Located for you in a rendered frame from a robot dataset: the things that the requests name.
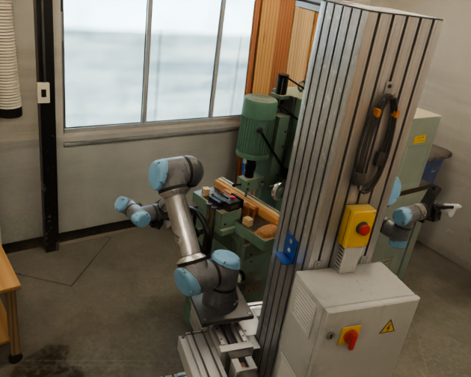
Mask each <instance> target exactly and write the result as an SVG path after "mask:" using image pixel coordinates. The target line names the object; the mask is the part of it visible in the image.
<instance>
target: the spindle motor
mask: <svg viewBox="0 0 471 377"><path fill-rule="evenodd" d="M277 106H278V101H277V99H275V98H273V97H272V96H267V95H263V94H246V95H245V96H244V99H243V104H242V110H241V120H240V126H239V131H238V141H237V147H236V152H235V153H236V154H237V155H238V156H239V157H241V158H243V159H247V160H251V161H264V160H266V159H268V157H269V153H270V149H269V147H268V145H267V144H266V142H265V140H264V139H263V137H262V136H261V134H260V133H258V132H257V131H256V128H257V127H258V126H261V127H262V128H263V133H264V135H265V137H266V138H267V139H268V142H269V143H270V144H271V140H272V135H273V131H274V123H275V118H276V113H277Z"/></svg>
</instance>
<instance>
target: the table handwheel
mask: <svg viewBox="0 0 471 377"><path fill-rule="evenodd" d="M189 209H190V212H192V213H194V217H193V223H194V229H195V232H196V234H197V238H199V235H202V234H203V233H204V232H205V236H206V247H205V250H203V248H202V246H201V244H200V242H199V240H198V239H197V240H198V243H199V246H200V251H201V253H202V254H205V255H206V256H208V255H209V252H210V249H211V243H212V239H211V233H210V229H209V228H210V227H209V226H208V224H207V221H206V219H205V218H204V216H203V214H202V213H201V212H200V211H199V210H198V209H196V208H194V207H192V206H190V207H189ZM197 217H198V218H199V220H200V222H201V224H202V225H203V227H201V228H198V229H197V228H196V227H195V226H196V218H197Z"/></svg>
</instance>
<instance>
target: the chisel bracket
mask: <svg viewBox="0 0 471 377"><path fill-rule="evenodd" d="M262 181H263V182H264V176H262V175H260V174H258V173H257V172H255V173H254V175H253V178H247V177H245V176H244V175H241V176H238V179H237V184H240V183H241V186H236V188H237V189H239V190H241V191H242V192H248V191H253V190H257V189H260V188H261V185H259V182H262Z"/></svg>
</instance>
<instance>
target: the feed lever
mask: <svg viewBox="0 0 471 377"><path fill-rule="evenodd" d="M256 131H257V132H258V133H260V134H261V136H262V137H263V139H264V140H265V142H266V144H267V145H268V147H269V149H270V150H271V152H272V153H273V155H274V157H275V159H276V160H277V162H278V163H279V165H280V167H281V168H282V170H281V171H280V177H281V178H283V179H285V180H286V178H287V174H288V170H289V169H288V168H284V167H283V165H282V163H281V161H280V160H279V158H278V157H277V154H276V153H275V152H274V150H273V148H272V146H271V145H270V143H269V142H268V139H267V138H266V137H265V135H264V133H263V128H262V127H261V126H258V127H257V128H256Z"/></svg>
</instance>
